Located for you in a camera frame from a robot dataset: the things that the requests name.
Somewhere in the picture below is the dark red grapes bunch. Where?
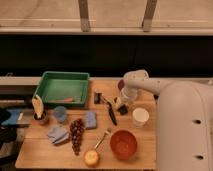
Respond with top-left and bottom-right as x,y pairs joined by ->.
70,118 -> 84,156

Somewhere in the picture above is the metal spoon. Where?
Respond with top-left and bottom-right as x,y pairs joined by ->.
94,128 -> 111,150

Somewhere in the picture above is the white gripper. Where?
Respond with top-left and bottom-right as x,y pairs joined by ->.
114,87 -> 138,109

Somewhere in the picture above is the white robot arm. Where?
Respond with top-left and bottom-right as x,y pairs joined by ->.
120,70 -> 213,171

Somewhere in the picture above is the yellow apple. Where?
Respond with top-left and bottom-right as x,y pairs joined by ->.
84,149 -> 99,167

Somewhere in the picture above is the blue sponge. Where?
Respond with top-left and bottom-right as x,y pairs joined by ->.
85,111 -> 97,129

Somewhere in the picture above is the blue plastic cup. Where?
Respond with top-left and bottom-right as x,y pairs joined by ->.
53,106 -> 67,123

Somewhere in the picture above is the white paper cup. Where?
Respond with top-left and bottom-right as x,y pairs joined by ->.
132,108 -> 149,127

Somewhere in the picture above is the purple bowl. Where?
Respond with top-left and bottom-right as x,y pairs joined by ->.
118,79 -> 125,91

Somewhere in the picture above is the small black box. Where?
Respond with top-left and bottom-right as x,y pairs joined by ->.
94,92 -> 101,104

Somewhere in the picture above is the orange bowl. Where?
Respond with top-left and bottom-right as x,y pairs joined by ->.
110,130 -> 138,160

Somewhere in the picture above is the blue crumpled cloth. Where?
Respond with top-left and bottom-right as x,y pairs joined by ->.
47,125 -> 69,145

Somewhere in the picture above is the orange carrot stick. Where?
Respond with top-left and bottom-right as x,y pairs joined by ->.
50,96 -> 75,104

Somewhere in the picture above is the green plastic tray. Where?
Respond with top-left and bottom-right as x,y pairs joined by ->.
34,71 -> 90,108

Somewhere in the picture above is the banana in brown cup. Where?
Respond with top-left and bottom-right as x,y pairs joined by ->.
32,95 -> 47,125

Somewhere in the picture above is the blue object on shelf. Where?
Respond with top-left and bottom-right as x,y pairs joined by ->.
2,109 -> 23,126

